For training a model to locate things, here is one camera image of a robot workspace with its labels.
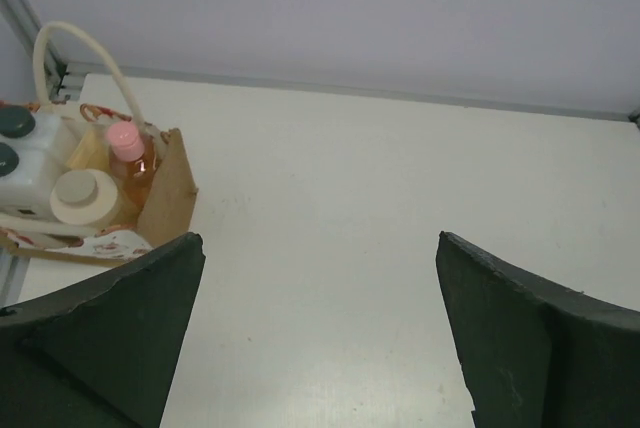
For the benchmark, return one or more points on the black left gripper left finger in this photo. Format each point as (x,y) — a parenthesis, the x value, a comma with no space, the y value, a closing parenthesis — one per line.
(101,352)

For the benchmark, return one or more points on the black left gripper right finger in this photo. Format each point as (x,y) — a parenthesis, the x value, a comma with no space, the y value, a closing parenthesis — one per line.
(534,353)

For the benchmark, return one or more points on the white bottle black cap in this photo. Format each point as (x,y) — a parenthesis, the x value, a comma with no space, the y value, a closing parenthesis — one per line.
(42,130)
(28,177)

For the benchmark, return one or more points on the orange bottle pink cap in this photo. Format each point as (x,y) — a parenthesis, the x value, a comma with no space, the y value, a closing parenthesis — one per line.
(133,160)

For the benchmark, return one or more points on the cream round bottle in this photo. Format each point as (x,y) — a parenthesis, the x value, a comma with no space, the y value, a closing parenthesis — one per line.
(89,198)

